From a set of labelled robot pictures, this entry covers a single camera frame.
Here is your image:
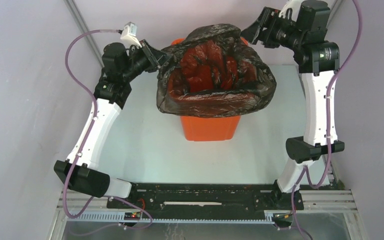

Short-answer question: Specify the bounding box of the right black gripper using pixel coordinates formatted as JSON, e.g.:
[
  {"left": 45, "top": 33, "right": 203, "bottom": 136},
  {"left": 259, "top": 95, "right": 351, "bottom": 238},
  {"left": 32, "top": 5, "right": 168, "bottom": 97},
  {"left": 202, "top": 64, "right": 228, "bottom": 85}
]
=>
[{"left": 238, "top": 7, "right": 305, "bottom": 52}]

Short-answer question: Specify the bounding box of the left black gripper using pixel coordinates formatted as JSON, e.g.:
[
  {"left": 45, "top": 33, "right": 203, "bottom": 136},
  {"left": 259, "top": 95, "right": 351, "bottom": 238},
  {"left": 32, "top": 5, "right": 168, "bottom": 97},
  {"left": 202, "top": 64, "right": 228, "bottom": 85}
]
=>
[{"left": 122, "top": 39, "right": 172, "bottom": 82}]

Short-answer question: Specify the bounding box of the black plastic trash bag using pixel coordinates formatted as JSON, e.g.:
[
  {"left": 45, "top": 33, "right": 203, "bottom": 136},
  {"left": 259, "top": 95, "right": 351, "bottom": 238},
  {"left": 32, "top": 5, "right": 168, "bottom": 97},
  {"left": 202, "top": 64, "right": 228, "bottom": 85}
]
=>
[{"left": 156, "top": 23, "right": 277, "bottom": 118}]

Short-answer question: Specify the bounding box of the orange plastic trash bin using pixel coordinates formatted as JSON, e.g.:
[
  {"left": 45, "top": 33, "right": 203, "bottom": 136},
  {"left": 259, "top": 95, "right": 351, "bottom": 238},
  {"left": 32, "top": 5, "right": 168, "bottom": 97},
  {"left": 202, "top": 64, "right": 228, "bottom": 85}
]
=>
[{"left": 168, "top": 40, "right": 241, "bottom": 142}]

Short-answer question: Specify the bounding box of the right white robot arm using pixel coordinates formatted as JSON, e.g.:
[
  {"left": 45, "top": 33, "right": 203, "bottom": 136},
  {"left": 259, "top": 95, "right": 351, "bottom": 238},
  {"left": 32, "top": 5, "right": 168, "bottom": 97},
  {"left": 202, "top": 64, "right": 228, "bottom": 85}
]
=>
[{"left": 241, "top": 0, "right": 345, "bottom": 209}]

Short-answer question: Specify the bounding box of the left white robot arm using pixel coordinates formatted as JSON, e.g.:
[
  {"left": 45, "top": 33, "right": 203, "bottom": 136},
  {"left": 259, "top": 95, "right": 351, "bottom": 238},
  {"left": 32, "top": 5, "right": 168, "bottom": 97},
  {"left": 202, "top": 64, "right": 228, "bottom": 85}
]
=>
[{"left": 53, "top": 40, "right": 170, "bottom": 208}]

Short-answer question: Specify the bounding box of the small electronics board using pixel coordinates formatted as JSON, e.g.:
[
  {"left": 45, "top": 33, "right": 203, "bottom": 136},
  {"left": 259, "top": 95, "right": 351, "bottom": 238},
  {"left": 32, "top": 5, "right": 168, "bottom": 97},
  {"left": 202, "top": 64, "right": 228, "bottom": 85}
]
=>
[{"left": 123, "top": 211, "right": 142, "bottom": 221}]

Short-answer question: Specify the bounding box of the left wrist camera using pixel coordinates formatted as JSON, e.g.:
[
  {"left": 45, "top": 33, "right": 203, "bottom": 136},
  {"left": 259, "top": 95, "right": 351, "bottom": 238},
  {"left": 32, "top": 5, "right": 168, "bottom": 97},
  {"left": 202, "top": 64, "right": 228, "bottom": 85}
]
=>
[{"left": 120, "top": 21, "right": 142, "bottom": 49}]

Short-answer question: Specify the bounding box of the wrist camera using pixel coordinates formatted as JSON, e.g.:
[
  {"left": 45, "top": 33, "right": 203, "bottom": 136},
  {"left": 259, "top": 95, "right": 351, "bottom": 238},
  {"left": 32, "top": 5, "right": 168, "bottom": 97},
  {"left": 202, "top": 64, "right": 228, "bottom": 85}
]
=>
[
  {"left": 279, "top": 0, "right": 304, "bottom": 21},
  {"left": 120, "top": 21, "right": 142, "bottom": 49}
]

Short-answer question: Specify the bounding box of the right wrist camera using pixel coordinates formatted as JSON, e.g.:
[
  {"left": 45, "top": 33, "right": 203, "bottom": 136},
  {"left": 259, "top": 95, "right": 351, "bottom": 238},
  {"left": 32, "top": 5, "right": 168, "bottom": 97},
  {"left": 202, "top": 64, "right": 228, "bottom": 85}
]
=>
[{"left": 279, "top": 0, "right": 304, "bottom": 21}]

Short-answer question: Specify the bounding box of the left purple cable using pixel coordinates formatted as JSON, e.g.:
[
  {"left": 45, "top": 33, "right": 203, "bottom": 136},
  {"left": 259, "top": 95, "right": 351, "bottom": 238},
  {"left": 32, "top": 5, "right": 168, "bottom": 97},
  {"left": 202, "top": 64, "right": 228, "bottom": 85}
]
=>
[{"left": 62, "top": 29, "right": 154, "bottom": 237}]

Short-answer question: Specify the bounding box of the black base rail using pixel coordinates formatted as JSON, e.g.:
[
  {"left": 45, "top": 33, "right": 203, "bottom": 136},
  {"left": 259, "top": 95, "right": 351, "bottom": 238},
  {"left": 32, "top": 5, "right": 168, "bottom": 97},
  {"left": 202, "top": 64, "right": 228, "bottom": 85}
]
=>
[{"left": 126, "top": 183, "right": 304, "bottom": 220}]

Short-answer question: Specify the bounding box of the white cable duct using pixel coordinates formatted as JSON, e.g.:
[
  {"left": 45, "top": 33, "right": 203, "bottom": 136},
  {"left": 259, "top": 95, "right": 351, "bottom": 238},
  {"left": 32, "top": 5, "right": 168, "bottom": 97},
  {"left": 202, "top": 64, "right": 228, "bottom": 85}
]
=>
[{"left": 68, "top": 211, "right": 275, "bottom": 224}]

